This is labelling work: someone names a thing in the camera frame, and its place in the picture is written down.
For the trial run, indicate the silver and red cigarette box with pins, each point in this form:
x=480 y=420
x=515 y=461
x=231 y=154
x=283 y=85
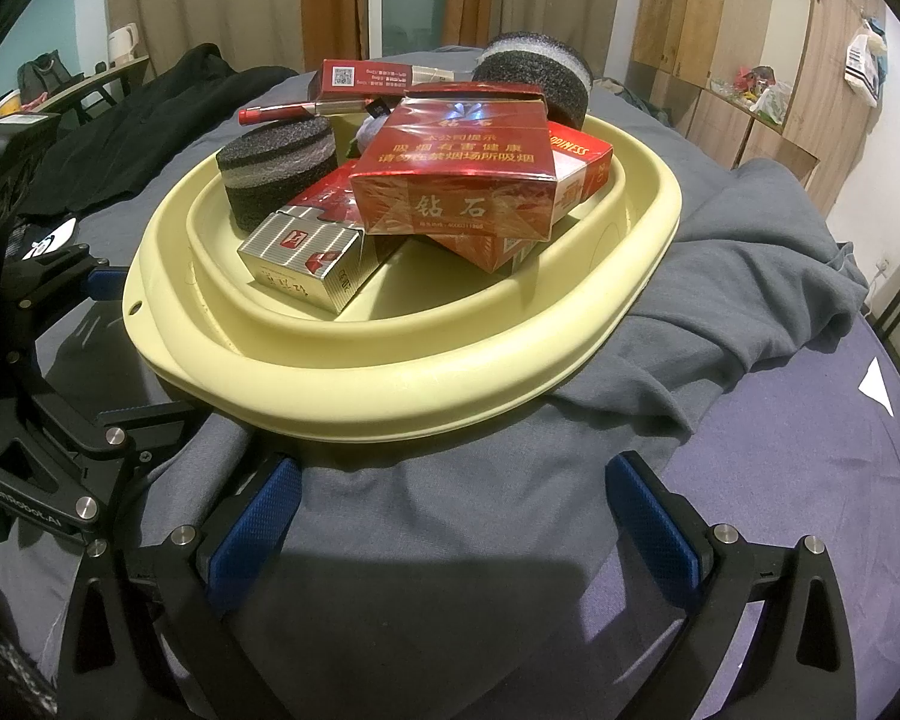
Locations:
x=300 y=262

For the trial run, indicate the lavender foam ball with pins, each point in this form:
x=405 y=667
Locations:
x=371 y=136

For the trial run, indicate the wooden wardrobe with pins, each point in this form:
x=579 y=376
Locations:
x=780 y=52

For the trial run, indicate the red pen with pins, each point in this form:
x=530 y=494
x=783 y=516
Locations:
x=277 y=114

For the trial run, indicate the red gold-print cigarette box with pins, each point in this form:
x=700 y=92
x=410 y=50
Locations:
x=487 y=249

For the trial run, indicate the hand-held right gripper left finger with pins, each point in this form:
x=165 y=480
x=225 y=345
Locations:
x=259 y=532

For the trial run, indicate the red cigarette box lid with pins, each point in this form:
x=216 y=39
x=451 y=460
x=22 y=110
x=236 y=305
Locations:
x=457 y=172

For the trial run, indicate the yellow plastic basin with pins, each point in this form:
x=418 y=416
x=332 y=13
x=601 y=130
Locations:
x=420 y=405

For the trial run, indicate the black sponge grey band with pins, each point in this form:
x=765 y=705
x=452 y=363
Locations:
x=277 y=165

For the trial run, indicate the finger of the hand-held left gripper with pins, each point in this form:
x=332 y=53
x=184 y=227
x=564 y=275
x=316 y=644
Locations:
x=112 y=457
x=109 y=283

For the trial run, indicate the red and white cigarette box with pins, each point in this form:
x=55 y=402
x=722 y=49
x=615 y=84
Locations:
x=322 y=199

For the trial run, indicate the purple bed sheet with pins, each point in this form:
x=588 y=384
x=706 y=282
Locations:
x=795 y=480

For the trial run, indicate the black sponge white band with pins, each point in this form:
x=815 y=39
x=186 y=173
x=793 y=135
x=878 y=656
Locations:
x=532 y=82

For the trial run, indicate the dark side desk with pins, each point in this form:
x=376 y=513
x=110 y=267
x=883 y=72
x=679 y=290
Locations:
x=67 y=90

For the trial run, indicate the dark backpack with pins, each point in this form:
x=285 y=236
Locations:
x=43 y=73

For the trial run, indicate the white paper scrap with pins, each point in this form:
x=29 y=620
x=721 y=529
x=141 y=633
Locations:
x=877 y=388

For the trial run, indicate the grey blanket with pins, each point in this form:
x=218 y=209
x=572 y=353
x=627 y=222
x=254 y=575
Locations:
x=435 y=540

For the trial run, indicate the slim red box white label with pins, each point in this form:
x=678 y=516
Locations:
x=375 y=82

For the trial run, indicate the red box white striped side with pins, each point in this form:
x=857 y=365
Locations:
x=583 y=165

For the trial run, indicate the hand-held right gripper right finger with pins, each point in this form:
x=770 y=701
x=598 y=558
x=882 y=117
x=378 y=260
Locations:
x=656 y=532

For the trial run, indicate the white plastic bag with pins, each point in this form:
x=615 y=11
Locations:
x=865 y=66

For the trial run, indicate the white electric kettle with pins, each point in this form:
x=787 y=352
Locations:
x=122 y=43

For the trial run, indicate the black cloth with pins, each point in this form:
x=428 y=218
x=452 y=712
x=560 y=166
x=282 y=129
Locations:
x=135 y=135

